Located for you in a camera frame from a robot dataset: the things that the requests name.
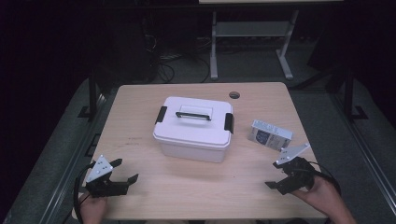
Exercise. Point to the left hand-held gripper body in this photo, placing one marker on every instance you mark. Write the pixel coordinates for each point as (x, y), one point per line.
(106, 187)

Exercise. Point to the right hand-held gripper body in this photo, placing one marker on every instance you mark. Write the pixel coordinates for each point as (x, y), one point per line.
(297, 174)

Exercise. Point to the white plastic storage box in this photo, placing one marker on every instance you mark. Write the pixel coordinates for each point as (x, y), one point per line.
(190, 152)

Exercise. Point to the person's left hand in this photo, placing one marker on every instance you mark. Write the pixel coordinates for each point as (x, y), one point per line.
(92, 209)

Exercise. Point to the person's right hand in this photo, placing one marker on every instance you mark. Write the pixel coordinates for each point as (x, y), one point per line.
(323, 194)

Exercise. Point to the black upright stand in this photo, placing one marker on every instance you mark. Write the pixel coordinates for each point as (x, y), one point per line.
(92, 96)
(349, 96)

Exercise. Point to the metal floor rail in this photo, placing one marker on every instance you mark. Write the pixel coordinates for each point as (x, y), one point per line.
(71, 161)
(367, 149)

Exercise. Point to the grey metal desk frame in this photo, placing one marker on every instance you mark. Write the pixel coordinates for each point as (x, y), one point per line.
(249, 29)

